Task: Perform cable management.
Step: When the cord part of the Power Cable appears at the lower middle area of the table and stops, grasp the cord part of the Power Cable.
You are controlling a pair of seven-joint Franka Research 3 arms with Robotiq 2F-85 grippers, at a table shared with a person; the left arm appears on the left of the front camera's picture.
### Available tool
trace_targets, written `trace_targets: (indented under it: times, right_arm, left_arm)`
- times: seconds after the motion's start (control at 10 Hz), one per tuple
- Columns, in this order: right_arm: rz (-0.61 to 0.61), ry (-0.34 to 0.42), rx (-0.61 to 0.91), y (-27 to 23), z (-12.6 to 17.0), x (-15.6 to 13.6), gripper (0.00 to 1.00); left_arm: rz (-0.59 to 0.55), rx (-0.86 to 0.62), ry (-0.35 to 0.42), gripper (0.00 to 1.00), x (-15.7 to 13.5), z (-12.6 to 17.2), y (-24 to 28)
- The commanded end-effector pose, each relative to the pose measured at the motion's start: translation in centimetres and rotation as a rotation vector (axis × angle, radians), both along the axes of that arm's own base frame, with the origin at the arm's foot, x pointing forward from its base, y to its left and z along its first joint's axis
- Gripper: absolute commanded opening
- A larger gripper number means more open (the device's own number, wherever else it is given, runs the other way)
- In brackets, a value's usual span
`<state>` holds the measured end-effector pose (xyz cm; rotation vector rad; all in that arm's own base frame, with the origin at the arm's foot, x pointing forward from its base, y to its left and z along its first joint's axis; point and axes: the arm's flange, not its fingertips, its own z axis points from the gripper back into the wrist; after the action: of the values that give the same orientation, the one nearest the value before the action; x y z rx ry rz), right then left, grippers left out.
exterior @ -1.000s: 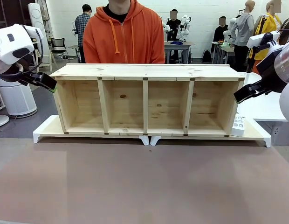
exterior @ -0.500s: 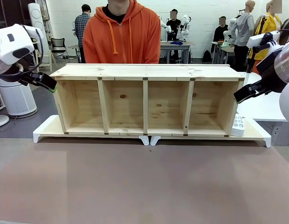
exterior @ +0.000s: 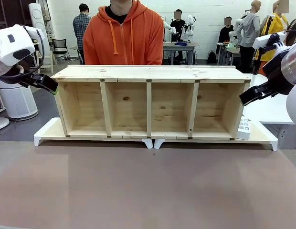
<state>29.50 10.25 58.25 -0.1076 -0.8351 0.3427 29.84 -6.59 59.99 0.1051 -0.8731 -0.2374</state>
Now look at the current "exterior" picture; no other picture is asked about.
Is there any white humanoid robot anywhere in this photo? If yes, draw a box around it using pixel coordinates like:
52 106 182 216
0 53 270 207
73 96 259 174
180 15 197 43

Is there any white cylindrical air purifier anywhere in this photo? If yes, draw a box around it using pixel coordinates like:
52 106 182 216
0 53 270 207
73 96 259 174
0 78 39 120

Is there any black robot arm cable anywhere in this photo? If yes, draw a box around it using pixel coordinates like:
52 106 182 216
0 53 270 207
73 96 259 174
20 24 46 75

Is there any white power strip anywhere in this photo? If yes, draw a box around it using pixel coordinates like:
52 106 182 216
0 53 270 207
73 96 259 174
236 116 254 141

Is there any white fan base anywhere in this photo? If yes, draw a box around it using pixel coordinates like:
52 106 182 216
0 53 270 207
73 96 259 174
0 116 11 131

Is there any mannequin in grey shirt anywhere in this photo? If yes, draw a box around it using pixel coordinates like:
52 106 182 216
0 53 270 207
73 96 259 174
235 0 262 73

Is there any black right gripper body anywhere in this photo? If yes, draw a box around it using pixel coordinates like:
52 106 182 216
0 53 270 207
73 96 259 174
262 51 295 96

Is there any tall white air conditioner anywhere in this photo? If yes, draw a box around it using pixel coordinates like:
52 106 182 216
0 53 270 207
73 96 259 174
28 2 47 48

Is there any grey metal table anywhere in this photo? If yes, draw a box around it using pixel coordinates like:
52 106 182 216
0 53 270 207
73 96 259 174
163 42 201 65

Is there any person in dark jacket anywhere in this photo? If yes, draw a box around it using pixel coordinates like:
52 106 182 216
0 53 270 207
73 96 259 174
215 16 235 55

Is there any mannequin in yellow jacket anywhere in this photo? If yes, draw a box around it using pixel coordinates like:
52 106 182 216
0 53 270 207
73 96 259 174
254 0 290 62

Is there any grey table with cup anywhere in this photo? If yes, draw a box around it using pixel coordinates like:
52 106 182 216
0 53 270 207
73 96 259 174
215 42 242 66

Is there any pine wood compartment shelf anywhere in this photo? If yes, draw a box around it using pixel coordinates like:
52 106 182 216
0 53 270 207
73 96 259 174
51 64 252 140

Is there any light wooden frame stand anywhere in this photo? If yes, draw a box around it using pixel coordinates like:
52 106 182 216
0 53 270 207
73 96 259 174
31 41 55 73

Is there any black mesh office chair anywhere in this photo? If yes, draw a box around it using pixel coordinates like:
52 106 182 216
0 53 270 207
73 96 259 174
52 38 69 61

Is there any person in orange hoodie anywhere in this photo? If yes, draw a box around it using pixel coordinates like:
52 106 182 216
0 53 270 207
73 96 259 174
83 0 165 66

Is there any black backpack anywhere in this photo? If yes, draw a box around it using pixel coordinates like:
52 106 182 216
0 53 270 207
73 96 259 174
207 50 217 64

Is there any seated person in black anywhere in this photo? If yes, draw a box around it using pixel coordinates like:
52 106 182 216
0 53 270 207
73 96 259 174
170 9 187 42

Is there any person in plaid shirt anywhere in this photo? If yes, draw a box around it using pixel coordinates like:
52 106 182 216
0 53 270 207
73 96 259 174
72 3 92 64

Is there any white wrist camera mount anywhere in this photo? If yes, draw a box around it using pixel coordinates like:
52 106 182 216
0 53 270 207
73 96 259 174
252 32 287 50

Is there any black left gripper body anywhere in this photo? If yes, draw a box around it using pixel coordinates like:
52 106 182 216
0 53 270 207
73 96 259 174
17 56 45 89

